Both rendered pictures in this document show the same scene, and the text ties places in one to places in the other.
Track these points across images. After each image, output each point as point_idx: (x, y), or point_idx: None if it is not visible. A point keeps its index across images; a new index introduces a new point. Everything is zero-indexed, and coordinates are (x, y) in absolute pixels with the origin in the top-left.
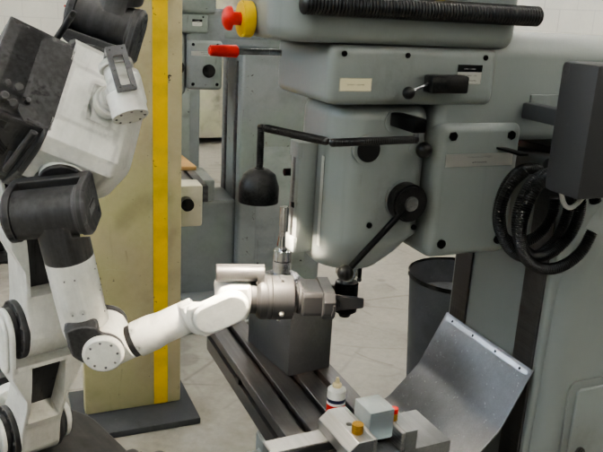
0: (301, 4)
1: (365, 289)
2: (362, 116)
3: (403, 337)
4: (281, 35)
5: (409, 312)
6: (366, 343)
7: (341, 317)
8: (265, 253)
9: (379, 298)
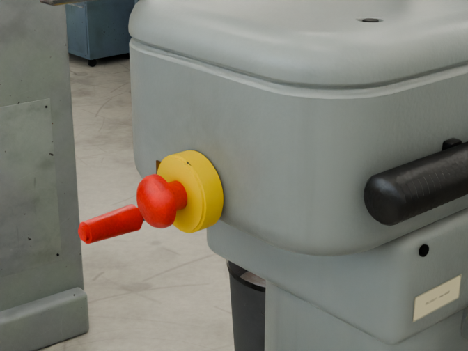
0: (374, 200)
1: (139, 261)
2: (428, 332)
3: (211, 330)
4: (308, 252)
5: (237, 321)
6: (167, 350)
7: (122, 315)
8: (7, 256)
9: (161, 272)
